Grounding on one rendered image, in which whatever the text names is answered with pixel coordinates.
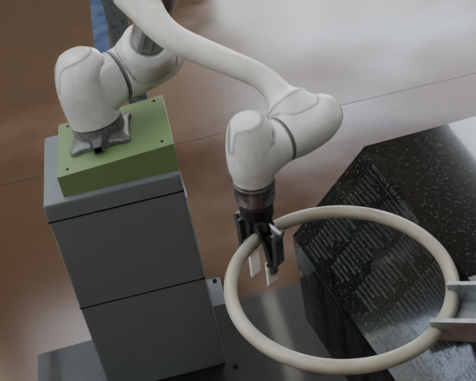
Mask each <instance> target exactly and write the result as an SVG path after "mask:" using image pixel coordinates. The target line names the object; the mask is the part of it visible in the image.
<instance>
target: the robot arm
mask: <svg viewBox="0 0 476 381"><path fill-rule="evenodd" d="M111 1H112V2H113V3H114V4H115V5H116V7H118V8H119V9H120V10H121V11H122V12H123V13H125V14H126V15H127V16H128V17H129V18H130V19H131V20H132V21H133V25H131V26H130V27H129V28H128V29H127V30H126V31H125V32H124V33H123V35H122V37H121V39H120V40H119V41H118V42H117V43H116V45H115V47H113V48H111V49H110V50H109V51H106V52H104V53H100V52H99V51H98V50H97V49H95V48H92V47H88V46H78V47H74V48H71V49H69V50H67V51H65V52H64V53H62V55H61V56H59V58H58V59H57V62H56V64H55V69H54V80H55V86H56V90H57V96H58V98H59V101H60V105H61V106H62V109H63V112H64V114H65V116H66V118H67V120H68V122H69V124H70V126H71V129H72V131H73V136H74V138H73V147H72V149H71V150H70V154H71V156H72V157H76V156H80V155H82V154H84V153H89V152H92V151H94V152H95V154H97V155H98V154H101V153H103V151H104V149H105V148H106V147H112V146H115V145H118V144H127V143H128V142H130V141H131V137H130V135H129V120H130V118H131V114H130V113H129V112H124V113H121V111H120V109H119V108H120V107H121V106H122V105H123V104H124V103H125V102H126V101H127V100H128V99H130V98H133V97H136V96H138V95H140V94H143V93H145V92H147V91H149V90H151V89H153V88H155V87H157V86H159V85H161V84H162V83H164V82H166V81H168V80H169V79H170V78H172V77H173V76H174V75H175V74H176V73H177V72H178V71H179V69H180V68H181V66H182V65H183V63H184V59H185V60H188V61H190V62H193V63H195V64H199V65H200V66H203V67H206V68H209V69H210V70H214V71H216V72H219V73H222V74H224V75H226V76H229V77H232V78H235V79H238V80H239V81H242V82H245V83H247V84H249V85H251V86H252V87H254V88H256V89H257V90H258V91H260V92H261V93H262V95H263V96H264V98H265V99H266V101H267V105H268V109H267V116H265V115H264V114H263V113H261V112H259V111H257V110H244V111H241V112H239V113H237V114H235V115H234V116H233V117H232V118H231V119H230V121H229V123H228V125H227V131H226V141H225V149H226V159H227V167H228V170H229V173H230V175H231V177H232V179H233V189H234V195H235V201H236V203H237V205H239V206H240V210H238V211H237V212H235V213H234V214H233V217H234V219H235V222H236V229H237V235H238V241H239V246H241V245H242V244H243V242H244V241H245V240H246V239H247V238H248V237H250V236H251V235H252V234H253V233H256V234H257V235H258V239H259V240H260V241H261V243H262V246H263V248H264V253H265V255H266V259H267V262H266V263H265V270H266V278H267V285H268V286H269V287H270V286H271V285H272V284H273V283H275V282H276V281H277V272H278V266H279V265H280V264H281V263H283V262H284V250H283V235H284V230H283V229H280V230H278V229H276V228H275V227H274V222H273V219H272V217H273V214H274V200H275V198H276V190H275V177H274V175H275V174H277V173H278V171H280V170H281V169H282V168H283V167H284V166H285V164H287V163H289V162H290V161H292V160H294V159H297V158H299V157H302V156H305V155H307V154H309V153H311V152H313V151H314V150H316V149H317V148H319V147H321V146H323V145H324V144H325V143H326V142H327V141H329V140H330V139H331V138H332V137H333V136H334V135H335V133H336V132H337V131H338V129H339V128H340V126H341V124H342V120H343V111H342V107H341V105H340V103H339V102H338V101H337V100H336V99H335V98H334V97H333V96H331V95H328V94H321V93H319V94H313V93H310V92H308V91H306V90H305V89H304V88H296V87H293V86H291V85H290V84H289V83H288V82H287V81H286V80H284V79H283V78H282V77H281V76H280V75H278V74H277V73H276V72H274V71H273V70H272V69H271V68H269V67H267V66H265V65H264V64H262V63H260V62H258V61H256V60H253V59H251V58H250V57H247V56H245V55H243V54H240V53H238V52H236V51H233V50H231V49H229V48H226V47H224V46H222V45H219V44H217V43H215V42H213V41H210V40H208V39H205V38H203V37H202V36H198V35H197V34H195V33H192V32H191V31H189V30H187V29H185V28H183V27H182V26H180V25H179V24H178V23H176V22H175V21H174V20H173V19H172V17H173V13H174V11H175V5H176V2H177V0H111ZM243 240H244V241H243ZM248 262H249V267H250V273H251V277H254V276H255V275H256V274H258V273H259V272H260V271H261V264H260V257H259V250H258V248H257V249H256V250H255V251H254V252H253V253H252V254H251V255H250V257H248Z"/></svg>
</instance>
